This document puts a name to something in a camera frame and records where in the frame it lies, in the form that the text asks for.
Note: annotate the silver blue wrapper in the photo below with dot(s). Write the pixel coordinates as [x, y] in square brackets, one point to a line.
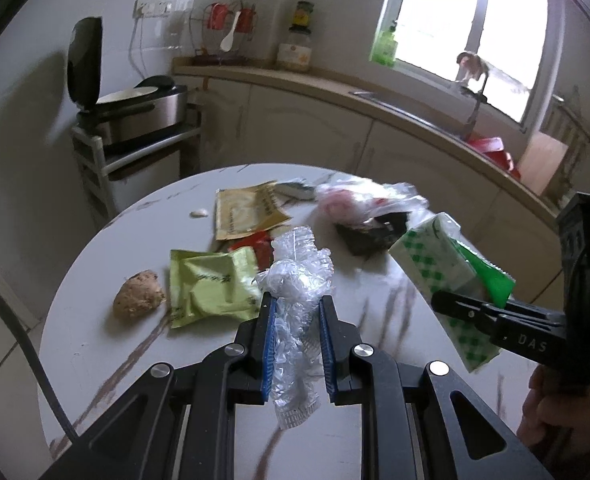
[297, 189]

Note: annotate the pink cloth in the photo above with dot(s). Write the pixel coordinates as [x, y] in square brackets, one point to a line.
[470, 65]

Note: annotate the green soap bottle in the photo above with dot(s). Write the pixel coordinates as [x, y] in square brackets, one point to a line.
[385, 45]

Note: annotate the beige countertop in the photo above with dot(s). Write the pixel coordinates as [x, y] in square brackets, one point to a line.
[300, 82]

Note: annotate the round marble table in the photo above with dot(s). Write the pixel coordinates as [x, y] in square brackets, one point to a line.
[125, 360]

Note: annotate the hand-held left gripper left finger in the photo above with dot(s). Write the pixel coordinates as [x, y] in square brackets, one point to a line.
[267, 345]

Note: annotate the light green snack packet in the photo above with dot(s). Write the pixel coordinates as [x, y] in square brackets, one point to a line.
[210, 290]

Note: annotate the red utensil rack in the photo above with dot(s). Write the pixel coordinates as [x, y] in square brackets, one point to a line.
[215, 20]

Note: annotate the garlic clove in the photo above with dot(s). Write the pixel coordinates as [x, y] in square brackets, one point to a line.
[199, 213]

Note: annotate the clear bag with pink item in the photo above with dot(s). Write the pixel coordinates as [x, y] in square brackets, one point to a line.
[360, 200]

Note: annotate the white spoon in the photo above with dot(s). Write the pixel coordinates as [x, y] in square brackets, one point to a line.
[228, 40]

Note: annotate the green checked tissue packet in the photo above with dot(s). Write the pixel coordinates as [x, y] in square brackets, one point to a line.
[435, 265]

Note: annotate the steel sink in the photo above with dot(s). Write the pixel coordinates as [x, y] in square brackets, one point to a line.
[405, 110]

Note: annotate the metal faucet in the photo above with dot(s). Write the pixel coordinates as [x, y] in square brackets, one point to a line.
[475, 107]

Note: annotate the clear plastic wrap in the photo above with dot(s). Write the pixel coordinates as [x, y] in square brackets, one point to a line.
[295, 280]

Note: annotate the steel rice cooker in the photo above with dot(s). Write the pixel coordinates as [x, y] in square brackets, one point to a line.
[140, 115]

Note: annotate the white storage box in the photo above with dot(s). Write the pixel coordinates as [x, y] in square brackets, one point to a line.
[140, 180]

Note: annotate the white wall socket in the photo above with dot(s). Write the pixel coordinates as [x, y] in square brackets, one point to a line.
[152, 7]

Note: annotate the glass jar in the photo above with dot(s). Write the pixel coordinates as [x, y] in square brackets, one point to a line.
[294, 52]

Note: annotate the green plastic wrapper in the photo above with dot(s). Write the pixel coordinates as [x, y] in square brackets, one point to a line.
[492, 282]

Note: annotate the person's right hand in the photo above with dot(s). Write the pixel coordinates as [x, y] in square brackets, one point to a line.
[550, 410]

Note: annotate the red checked wrapper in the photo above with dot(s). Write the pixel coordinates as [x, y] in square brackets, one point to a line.
[257, 250]

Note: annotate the yellow black jar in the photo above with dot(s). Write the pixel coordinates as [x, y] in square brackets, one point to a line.
[302, 15]

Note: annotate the red basin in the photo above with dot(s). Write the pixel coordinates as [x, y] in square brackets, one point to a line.
[490, 152]

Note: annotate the yellow packet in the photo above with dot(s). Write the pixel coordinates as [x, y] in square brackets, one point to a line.
[247, 210]

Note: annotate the grey storage rack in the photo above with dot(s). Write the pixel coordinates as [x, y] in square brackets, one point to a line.
[92, 170]

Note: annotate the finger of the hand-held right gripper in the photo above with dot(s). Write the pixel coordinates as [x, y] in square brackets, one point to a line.
[475, 312]
[535, 312]

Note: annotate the window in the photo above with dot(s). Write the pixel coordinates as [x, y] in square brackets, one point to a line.
[500, 25]

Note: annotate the ginger piece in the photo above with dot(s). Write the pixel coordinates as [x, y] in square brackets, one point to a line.
[137, 296]

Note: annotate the metal wall rack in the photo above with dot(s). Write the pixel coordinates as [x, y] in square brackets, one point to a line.
[570, 120]

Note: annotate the cream base cabinets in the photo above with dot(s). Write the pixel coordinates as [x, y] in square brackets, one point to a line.
[300, 130]

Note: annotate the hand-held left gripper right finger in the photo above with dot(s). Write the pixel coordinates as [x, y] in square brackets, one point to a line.
[327, 345]

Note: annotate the black wrapper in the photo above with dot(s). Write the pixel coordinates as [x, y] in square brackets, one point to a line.
[370, 237]

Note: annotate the wooden cutting board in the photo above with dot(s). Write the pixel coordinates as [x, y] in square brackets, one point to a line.
[545, 160]

